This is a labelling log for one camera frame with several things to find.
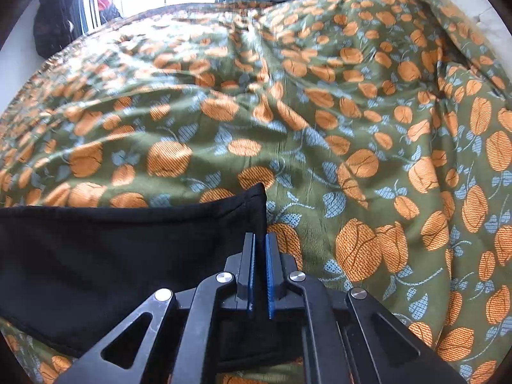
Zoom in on dark hanging garment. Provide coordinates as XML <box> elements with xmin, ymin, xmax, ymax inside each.
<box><xmin>33</xmin><ymin>0</ymin><xmax>83</xmax><ymax>59</ymax></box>

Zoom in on green orange floral blanket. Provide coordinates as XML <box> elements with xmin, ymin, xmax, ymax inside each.
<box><xmin>0</xmin><ymin>0</ymin><xmax>512</xmax><ymax>384</ymax></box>

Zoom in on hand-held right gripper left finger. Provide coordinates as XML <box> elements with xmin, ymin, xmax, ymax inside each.
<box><xmin>53</xmin><ymin>233</ymin><xmax>257</xmax><ymax>384</ymax></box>

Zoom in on black pants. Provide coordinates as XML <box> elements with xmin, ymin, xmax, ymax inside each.
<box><xmin>0</xmin><ymin>183</ymin><xmax>268</xmax><ymax>372</ymax></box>

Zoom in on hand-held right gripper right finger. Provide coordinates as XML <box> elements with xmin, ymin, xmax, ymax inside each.
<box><xmin>266</xmin><ymin>233</ymin><xmax>468</xmax><ymax>384</ymax></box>

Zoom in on red cloth bundle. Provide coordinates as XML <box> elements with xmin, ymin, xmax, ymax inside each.
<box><xmin>96</xmin><ymin>0</ymin><xmax>123</xmax><ymax>25</ymax></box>

